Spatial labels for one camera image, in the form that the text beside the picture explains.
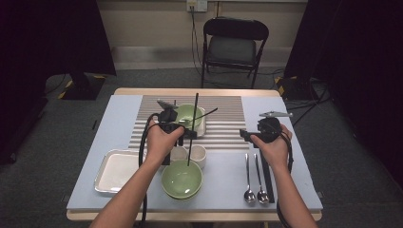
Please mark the white wall socket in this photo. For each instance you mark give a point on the white wall socket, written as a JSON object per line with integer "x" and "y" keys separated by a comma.
{"x": 198, "y": 5}

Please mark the black folding chair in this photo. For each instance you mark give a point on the black folding chair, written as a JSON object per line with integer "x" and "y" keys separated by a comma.
{"x": 233, "y": 50}

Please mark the row of black chopsticks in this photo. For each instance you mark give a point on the row of black chopsticks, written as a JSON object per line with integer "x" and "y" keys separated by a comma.
{"x": 267, "y": 180}

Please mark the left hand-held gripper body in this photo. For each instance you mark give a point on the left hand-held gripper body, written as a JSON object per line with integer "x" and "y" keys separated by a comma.
{"x": 168, "y": 118}

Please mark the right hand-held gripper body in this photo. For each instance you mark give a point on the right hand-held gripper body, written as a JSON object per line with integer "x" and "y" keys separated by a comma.
{"x": 269, "y": 128}

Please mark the small black stick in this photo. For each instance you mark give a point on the small black stick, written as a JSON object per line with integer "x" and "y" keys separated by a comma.
{"x": 94, "y": 124}

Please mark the person's right hand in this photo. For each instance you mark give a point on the person's right hand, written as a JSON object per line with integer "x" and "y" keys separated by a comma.
{"x": 274, "y": 150}

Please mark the wooden table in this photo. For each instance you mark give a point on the wooden table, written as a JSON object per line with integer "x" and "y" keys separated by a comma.
{"x": 158, "y": 91}

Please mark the striped woven placemat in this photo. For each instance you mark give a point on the striped woven placemat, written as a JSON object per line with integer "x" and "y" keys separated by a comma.
{"x": 221, "y": 107}

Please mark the person's left hand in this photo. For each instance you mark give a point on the person's left hand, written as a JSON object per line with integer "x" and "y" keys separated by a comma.
{"x": 161, "y": 144}

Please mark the steel spoon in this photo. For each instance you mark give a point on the steel spoon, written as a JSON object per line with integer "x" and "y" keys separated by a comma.
{"x": 249, "y": 196}
{"x": 262, "y": 197}
{"x": 207, "y": 113}

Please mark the black stand base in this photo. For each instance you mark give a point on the black stand base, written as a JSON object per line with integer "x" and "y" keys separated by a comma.
{"x": 82, "y": 88}
{"x": 294, "y": 90}

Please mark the green bowl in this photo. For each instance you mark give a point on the green bowl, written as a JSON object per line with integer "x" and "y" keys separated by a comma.
{"x": 182, "y": 180}
{"x": 182, "y": 199}
{"x": 187, "y": 112}

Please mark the cream ceramic cup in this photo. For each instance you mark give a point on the cream ceramic cup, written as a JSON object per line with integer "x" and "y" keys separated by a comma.
{"x": 180, "y": 152}
{"x": 199, "y": 153}

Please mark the black curtain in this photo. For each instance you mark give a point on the black curtain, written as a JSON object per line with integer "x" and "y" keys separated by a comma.
{"x": 47, "y": 38}
{"x": 364, "y": 63}

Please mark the square white plate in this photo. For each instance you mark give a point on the square white plate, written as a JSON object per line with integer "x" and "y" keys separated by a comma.
{"x": 202, "y": 126}
{"x": 117, "y": 171}

